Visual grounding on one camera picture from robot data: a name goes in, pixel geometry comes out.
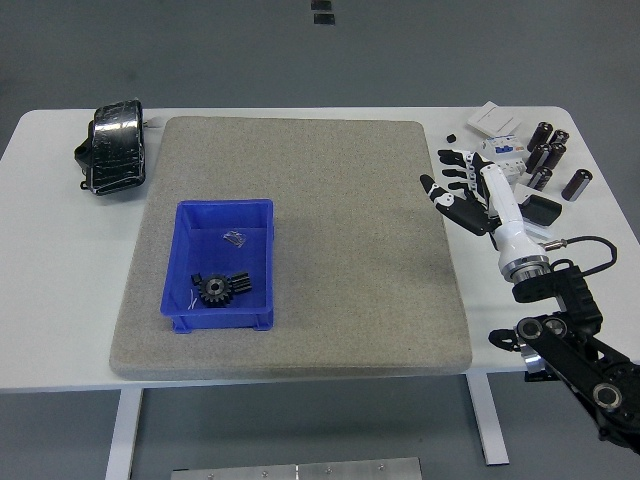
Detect black film-wrapped device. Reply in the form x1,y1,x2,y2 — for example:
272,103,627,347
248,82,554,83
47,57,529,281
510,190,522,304
73,98,149,198

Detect large black gear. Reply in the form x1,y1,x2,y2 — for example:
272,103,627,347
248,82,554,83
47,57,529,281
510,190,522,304
198,273,236,310

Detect blue plastic box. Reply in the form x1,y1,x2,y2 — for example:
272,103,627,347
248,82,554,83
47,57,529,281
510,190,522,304
158,198,276,334

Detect black power adapter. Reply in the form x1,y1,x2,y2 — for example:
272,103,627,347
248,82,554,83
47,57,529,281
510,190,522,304
518,194,563,227

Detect white wall switch plate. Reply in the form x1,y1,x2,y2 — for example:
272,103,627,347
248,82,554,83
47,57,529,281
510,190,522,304
467,101,524,139

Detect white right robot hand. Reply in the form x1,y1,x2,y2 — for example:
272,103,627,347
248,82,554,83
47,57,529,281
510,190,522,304
418,147,550,271

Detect grey metal plate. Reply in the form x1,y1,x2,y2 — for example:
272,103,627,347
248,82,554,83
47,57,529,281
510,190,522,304
171,456,423,480

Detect white table leg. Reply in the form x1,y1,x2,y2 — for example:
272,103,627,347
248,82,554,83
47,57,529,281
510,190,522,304
105,388,145,480
467,373,510,466

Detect grey-brown mat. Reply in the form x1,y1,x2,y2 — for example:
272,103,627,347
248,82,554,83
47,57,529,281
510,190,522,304
108,116,475,381

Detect white circuit breaker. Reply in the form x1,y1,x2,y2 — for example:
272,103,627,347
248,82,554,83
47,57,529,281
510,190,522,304
479,133,529,190

